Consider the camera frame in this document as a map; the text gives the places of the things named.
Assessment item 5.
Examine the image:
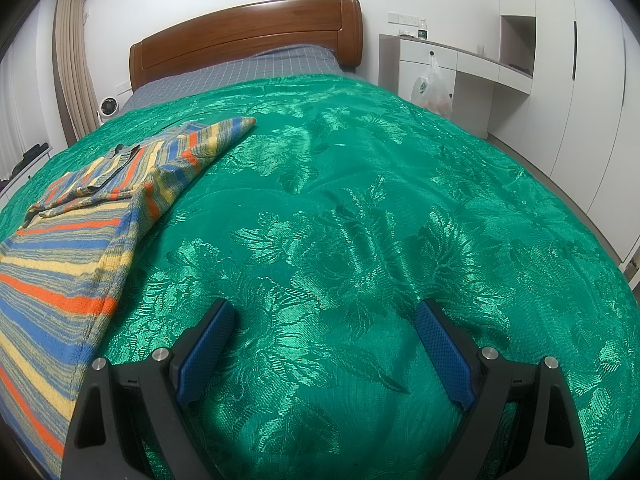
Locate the white window drawer cabinet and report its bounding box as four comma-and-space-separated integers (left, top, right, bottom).
0, 152, 68, 198

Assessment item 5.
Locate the grey checked pillow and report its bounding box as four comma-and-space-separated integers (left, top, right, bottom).
120, 45, 351, 111

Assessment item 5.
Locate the green floral blanket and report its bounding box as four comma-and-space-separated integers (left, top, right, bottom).
0, 72, 640, 480

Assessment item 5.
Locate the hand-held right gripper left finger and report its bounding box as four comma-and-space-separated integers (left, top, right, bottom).
62, 297, 237, 480

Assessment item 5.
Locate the brown wooden headboard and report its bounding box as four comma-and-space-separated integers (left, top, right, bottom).
129, 0, 363, 95

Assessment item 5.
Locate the small white fan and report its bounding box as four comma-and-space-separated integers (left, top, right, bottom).
97, 96, 119, 130

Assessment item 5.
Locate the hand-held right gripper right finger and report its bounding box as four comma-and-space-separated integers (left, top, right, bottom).
415, 299, 586, 480

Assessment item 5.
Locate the white plastic bag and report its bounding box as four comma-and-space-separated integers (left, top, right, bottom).
411, 55, 455, 117

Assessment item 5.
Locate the white wardrobe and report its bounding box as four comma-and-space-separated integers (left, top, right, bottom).
492, 0, 640, 271

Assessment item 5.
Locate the white desk with drawers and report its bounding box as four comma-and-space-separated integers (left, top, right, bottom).
378, 34, 533, 141

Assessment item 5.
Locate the striped knit sweater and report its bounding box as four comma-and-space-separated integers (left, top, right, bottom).
0, 116, 257, 480

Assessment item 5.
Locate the beige curtain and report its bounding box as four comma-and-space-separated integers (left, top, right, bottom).
54, 0, 101, 136

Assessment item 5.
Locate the dark clothes pile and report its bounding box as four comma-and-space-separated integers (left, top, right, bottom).
10, 144, 51, 176

